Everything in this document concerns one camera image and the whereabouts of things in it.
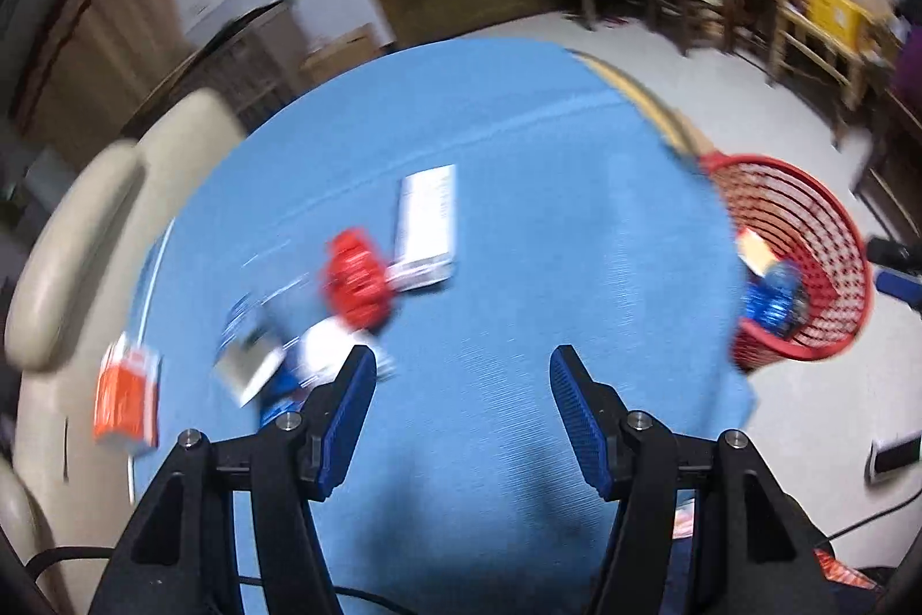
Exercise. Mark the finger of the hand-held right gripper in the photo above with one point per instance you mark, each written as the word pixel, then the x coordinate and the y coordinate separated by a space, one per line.
pixel 900 285
pixel 889 252

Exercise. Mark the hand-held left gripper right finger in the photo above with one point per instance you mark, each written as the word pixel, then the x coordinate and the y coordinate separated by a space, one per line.
pixel 580 428

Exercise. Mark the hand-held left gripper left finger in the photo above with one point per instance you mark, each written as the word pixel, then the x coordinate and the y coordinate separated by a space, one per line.
pixel 346 428

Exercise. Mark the white and blue packet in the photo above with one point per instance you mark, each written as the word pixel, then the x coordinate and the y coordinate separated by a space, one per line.
pixel 331 348

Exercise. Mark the red plastic mesh basket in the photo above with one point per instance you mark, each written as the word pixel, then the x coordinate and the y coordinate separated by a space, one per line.
pixel 814 211

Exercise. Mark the silver foil packet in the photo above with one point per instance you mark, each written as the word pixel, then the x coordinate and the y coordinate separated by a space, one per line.
pixel 248 366

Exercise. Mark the red plastic bag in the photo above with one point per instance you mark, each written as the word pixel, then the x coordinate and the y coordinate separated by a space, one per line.
pixel 356 280

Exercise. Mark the long white carton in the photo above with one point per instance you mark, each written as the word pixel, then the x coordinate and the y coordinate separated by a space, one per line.
pixel 426 226

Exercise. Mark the dark wooden side table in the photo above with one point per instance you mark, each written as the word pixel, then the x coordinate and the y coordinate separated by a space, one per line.
pixel 893 154

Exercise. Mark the shiny blue snack packet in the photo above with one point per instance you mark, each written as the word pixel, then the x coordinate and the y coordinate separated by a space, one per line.
pixel 774 298

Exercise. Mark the small orange carton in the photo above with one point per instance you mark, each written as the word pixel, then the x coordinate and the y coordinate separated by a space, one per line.
pixel 756 251

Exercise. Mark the purple bag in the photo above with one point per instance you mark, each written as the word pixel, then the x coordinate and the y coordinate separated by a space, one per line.
pixel 909 64

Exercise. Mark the wicker armchair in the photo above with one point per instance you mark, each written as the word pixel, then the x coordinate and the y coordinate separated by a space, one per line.
pixel 814 53

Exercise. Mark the orange and white box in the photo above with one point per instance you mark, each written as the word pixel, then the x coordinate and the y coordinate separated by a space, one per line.
pixel 126 395

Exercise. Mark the yellow cardboard box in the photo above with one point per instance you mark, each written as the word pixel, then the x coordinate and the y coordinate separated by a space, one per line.
pixel 835 20

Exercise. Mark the blue tablecloth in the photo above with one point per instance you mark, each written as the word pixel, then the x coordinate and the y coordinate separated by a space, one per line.
pixel 504 190

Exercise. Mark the red printed packet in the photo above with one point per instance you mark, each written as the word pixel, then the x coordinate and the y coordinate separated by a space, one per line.
pixel 843 568

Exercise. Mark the beige leather armchair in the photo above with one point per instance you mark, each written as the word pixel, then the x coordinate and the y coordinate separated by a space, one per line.
pixel 86 226

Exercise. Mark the cardboard box with red print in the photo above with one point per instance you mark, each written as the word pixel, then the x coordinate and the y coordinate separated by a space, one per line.
pixel 338 54

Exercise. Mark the slatted wooden radiator cover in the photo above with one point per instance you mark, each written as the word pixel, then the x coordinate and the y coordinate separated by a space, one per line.
pixel 245 60

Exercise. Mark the beige curtain with red trim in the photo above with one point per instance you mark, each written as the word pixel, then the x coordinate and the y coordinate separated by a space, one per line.
pixel 101 38

